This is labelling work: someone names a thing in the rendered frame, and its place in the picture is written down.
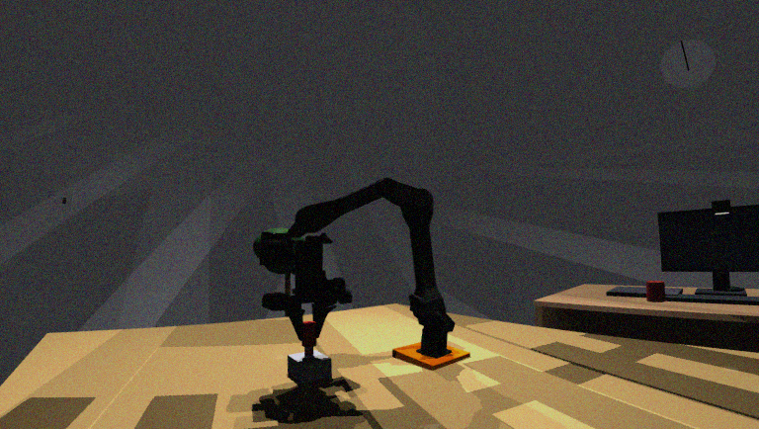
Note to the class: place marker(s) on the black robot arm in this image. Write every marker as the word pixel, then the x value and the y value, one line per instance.
pixel 417 207

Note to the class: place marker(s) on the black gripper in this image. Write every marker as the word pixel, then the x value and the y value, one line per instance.
pixel 292 304

